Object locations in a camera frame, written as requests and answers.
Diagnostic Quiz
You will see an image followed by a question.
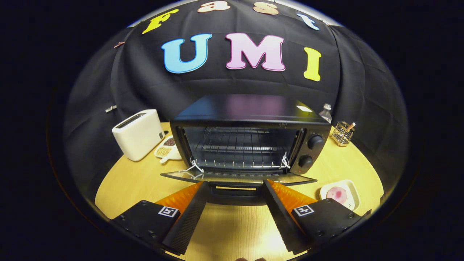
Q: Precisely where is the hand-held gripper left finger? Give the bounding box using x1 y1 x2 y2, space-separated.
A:
111 181 211 256

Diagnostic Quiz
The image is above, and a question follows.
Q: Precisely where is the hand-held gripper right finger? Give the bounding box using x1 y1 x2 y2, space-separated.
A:
262 178 372 255

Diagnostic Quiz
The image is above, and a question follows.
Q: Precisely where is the pink round ham slice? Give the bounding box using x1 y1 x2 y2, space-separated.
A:
326 186 348 206

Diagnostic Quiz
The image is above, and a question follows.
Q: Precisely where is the cream square plate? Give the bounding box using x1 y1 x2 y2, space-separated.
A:
320 179 360 212

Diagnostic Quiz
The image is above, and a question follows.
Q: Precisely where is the black toaster oven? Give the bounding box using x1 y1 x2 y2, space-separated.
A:
161 94 332 206

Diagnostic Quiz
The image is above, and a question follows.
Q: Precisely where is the white bread toaster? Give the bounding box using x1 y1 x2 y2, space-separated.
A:
112 109 165 162

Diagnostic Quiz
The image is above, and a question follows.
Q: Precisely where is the white divided grain dish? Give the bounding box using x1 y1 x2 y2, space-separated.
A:
154 135 183 164

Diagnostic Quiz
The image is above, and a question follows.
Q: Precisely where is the metal wire utensil holder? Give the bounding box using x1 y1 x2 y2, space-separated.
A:
331 121 355 147

